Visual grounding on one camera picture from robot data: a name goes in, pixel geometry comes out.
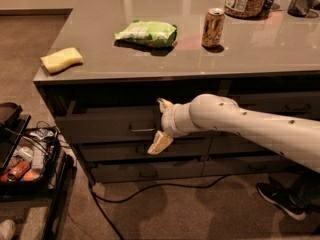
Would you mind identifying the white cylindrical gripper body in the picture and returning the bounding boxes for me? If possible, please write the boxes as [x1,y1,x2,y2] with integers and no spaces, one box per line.
[161,102,207,138]

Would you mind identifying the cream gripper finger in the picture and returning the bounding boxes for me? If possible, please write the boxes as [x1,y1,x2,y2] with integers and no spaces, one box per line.
[148,131,173,155]
[157,98,173,113]

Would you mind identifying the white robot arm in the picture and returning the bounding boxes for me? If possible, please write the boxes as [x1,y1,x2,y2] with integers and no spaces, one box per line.
[148,94,320,173]

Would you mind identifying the grey counter cabinet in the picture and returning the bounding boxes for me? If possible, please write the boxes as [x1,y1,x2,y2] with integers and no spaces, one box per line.
[34,0,320,183]

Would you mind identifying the green snack bag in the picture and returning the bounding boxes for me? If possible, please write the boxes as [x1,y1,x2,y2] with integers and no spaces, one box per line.
[114,20,178,48]

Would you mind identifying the gold drink can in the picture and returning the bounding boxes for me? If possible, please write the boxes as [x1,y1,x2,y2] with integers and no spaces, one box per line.
[202,8,225,48]

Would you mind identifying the yellow sponge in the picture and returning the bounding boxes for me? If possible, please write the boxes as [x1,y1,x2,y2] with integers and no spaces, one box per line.
[40,47,83,74]

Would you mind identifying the black cart with clutter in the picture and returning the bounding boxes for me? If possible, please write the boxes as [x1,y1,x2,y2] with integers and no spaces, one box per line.
[0,102,73,240]

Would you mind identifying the black sneaker with white sole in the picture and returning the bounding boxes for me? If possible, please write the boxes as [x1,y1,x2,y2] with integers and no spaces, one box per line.
[256,183,306,221]

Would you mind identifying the dark glass pitcher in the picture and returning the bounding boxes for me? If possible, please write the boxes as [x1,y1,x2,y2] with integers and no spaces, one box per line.
[287,0,320,17]

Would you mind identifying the white shoe tip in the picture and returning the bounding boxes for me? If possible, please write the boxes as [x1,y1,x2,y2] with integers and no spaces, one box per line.
[0,219,16,240]

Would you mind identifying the black floor cable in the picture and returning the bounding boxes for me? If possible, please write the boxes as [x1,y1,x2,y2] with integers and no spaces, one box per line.
[87,172,320,240]

